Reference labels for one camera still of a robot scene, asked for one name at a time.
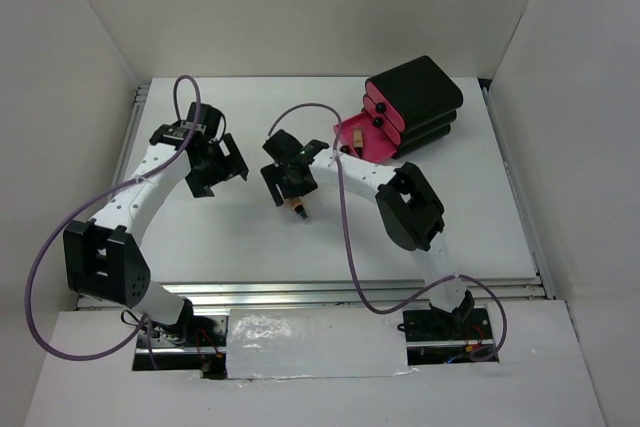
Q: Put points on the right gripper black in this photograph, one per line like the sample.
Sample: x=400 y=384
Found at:
x=269 y=174

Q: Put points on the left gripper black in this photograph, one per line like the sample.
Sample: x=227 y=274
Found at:
x=200 y=183

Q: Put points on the beige foundation bottle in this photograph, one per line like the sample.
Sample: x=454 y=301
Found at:
x=297 y=206

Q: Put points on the beige foundation tube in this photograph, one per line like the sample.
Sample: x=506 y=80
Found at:
x=353 y=143

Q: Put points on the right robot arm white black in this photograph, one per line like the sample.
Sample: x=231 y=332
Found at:
x=411 y=212

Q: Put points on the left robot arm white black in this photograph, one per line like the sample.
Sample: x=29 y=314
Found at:
x=103 y=258

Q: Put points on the black drawer organizer case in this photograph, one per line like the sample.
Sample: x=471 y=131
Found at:
x=425 y=96

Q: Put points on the white glossy cover plate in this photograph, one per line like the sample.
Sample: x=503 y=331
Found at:
x=328 y=342

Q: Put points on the aluminium left rail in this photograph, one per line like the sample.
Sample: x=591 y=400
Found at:
x=138 y=105

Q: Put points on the aluminium front rail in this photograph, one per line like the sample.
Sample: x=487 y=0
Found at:
x=218 y=296

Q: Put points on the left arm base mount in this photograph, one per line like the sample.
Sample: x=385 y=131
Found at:
x=204 y=352

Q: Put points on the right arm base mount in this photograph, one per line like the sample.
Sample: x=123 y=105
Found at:
x=430 y=342

